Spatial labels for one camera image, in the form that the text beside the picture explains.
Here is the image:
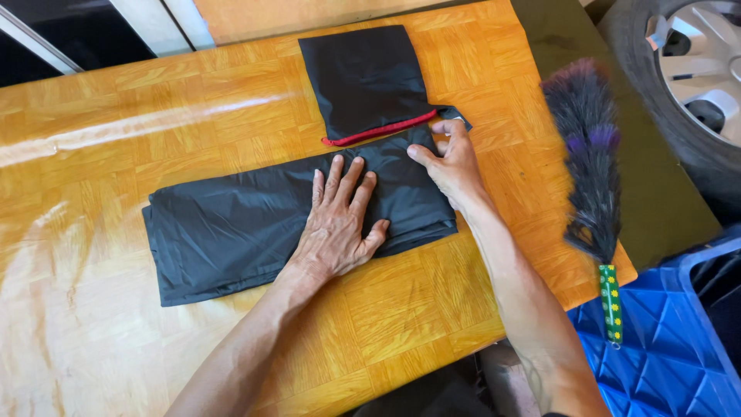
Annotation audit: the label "person's right hand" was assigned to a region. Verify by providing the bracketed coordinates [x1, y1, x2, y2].
[406, 119, 493, 213]

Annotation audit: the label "person's left hand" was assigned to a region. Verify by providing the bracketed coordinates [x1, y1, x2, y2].
[286, 154, 391, 286]

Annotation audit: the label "black fabric cover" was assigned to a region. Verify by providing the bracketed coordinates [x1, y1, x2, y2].
[142, 124, 459, 308]

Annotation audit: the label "black pouch with red trim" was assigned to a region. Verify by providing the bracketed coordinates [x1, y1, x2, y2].
[298, 24, 473, 147]

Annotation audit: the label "person's dark shorts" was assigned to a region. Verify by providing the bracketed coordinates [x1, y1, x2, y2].
[342, 342, 571, 417]

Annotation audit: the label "olive green mat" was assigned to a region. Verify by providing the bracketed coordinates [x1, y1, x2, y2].
[509, 0, 723, 272]

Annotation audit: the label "car wheel with silver hubcap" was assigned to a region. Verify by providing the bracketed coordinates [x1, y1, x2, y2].
[596, 0, 741, 228]

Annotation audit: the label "blue plastic crate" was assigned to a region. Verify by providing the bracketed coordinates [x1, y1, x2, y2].
[567, 223, 741, 417]

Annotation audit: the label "white framed glass door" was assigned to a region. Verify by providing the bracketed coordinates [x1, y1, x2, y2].
[0, 0, 216, 89]

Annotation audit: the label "feather duster with green handle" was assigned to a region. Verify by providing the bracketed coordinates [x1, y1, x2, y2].
[541, 58, 625, 351]

